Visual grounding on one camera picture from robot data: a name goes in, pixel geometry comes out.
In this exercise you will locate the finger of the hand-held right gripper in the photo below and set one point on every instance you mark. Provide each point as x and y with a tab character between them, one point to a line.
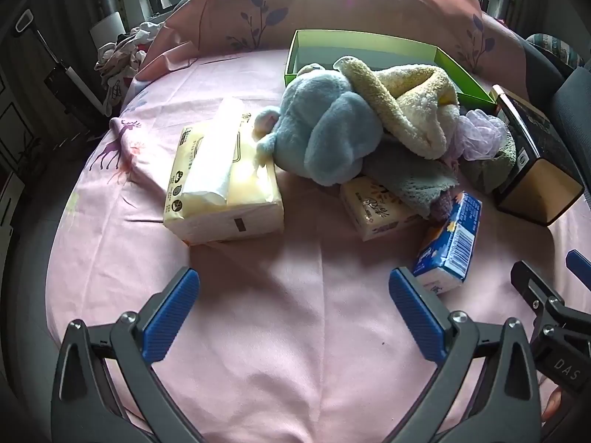
581	265
535	290

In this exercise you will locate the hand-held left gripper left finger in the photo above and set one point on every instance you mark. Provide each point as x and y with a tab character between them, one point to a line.
173	309

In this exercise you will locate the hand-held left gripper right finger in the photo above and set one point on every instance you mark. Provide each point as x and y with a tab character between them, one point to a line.
415	314

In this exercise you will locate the blue tissue pack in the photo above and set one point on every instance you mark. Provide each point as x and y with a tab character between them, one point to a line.
450	244

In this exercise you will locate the tree print tissue pack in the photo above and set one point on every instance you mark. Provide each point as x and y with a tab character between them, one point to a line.
374	212

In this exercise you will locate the purple mesh scrunchie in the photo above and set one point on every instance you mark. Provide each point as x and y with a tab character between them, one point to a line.
480	131

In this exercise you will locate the blue plush elephant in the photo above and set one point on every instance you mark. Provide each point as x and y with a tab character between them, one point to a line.
323	134

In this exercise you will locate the yellow fluffy towel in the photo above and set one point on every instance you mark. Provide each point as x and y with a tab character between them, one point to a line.
415	101

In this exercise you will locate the green cardboard box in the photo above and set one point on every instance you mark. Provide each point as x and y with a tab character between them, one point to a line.
323	41

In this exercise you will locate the person's right hand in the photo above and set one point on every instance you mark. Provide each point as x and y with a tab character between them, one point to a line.
551	404

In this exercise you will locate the pink printed bed sheet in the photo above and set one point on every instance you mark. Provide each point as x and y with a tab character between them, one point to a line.
286	332

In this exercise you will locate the large yellow tissue pack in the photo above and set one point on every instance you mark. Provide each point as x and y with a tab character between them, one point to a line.
217	194

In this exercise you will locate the black and gold box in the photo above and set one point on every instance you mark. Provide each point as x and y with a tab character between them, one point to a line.
531	147

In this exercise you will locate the grey sofa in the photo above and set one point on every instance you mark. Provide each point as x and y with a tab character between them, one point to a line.
568	101

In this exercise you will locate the patterned pillow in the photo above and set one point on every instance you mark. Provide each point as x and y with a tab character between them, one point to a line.
556	48

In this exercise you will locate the pile of clothes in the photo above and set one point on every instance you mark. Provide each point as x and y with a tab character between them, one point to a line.
124	55

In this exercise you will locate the white cylinder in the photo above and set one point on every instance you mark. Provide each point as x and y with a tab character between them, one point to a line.
108	27

